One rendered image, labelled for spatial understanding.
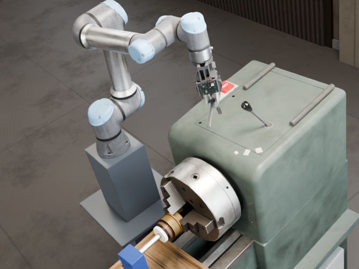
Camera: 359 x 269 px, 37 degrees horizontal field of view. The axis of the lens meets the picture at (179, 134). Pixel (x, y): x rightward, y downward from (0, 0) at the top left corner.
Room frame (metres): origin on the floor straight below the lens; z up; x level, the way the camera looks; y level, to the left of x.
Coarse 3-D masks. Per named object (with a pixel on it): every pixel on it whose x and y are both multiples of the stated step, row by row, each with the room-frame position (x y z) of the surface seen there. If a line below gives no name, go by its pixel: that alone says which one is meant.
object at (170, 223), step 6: (168, 216) 1.37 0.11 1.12; (174, 216) 1.37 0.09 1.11; (180, 216) 1.37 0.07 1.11; (162, 222) 1.35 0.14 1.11; (168, 222) 1.34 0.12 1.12; (174, 222) 1.34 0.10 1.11; (162, 228) 1.32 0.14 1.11; (168, 228) 1.32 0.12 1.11; (174, 228) 1.32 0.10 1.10; (180, 228) 1.33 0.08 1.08; (168, 234) 1.31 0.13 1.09; (174, 234) 1.32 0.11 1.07; (168, 240) 1.31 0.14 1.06
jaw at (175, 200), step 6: (168, 180) 1.49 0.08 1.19; (162, 186) 1.45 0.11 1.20; (168, 186) 1.45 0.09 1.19; (174, 186) 1.45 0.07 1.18; (168, 192) 1.43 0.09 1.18; (174, 192) 1.44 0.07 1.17; (168, 198) 1.42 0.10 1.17; (174, 198) 1.42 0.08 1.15; (180, 198) 1.42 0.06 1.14; (168, 204) 1.41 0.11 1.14; (174, 204) 1.40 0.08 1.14; (180, 204) 1.41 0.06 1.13; (168, 210) 1.38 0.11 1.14; (174, 210) 1.39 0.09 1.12
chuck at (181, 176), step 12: (180, 168) 1.49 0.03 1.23; (192, 168) 1.46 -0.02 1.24; (180, 180) 1.42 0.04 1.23; (192, 180) 1.40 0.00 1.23; (204, 180) 1.40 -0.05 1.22; (180, 192) 1.44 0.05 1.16; (192, 192) 1.37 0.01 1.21; (204, 192) 1.36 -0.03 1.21; (216, 192) 1.36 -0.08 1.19; (192, 204) 1.39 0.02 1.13; (204, 204) 1.33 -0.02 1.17; (216, 204) 1.33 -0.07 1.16; (228, 204) 1.34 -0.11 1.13; (216, 216) 1.30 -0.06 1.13; (228, 216) 1.32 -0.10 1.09; (216, 228) 1.30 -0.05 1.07; (228, 228) 1.33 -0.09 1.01
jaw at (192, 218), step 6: (192, 210) 1.38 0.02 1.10; (186, 216) 1.36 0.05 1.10; (192, 216) 1.35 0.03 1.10; (198, 216) 1.35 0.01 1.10; (204, 216) 1.34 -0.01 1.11; (180, 222) 1.34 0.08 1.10; (186, 222) 1.33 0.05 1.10; (192, 222) 1.32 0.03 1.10; (198, 222) 1.32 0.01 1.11; (204, 222) 1.31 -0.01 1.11; (210, 222) 1.30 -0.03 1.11; (216, 222) 1.30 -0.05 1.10; (222, 222) 1.31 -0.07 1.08; (186, 228) 1.32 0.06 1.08; (192, 228) 1.32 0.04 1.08; (198, 228) 1.32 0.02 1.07; (204, 228) 1.29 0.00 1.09; (210, 228) 1.29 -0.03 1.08
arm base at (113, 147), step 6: (120, 132) 1.86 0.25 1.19; (108, 138) 1.82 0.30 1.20; (114, 138) 1.83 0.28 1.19; (120, 138) 1.84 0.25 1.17; (126, 138) 1.87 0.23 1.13; (96, 144) 1.87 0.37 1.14; (102, 144) 1.83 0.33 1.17; (108, 144) 1.82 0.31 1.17; (114, 144) 1.82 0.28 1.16; (120, 144) 1.83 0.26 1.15; (126, 144) 1.84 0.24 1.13; (102, 150) 1.83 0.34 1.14; (108, 150) 1.82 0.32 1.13; (114, 150) 1.81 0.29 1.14; (120, 150) 1.81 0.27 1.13; (126, 150) 1.83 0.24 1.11; (102, 156) 1.83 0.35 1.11; (108, 156) 1.81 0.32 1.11; (114, 156) 1.80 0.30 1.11
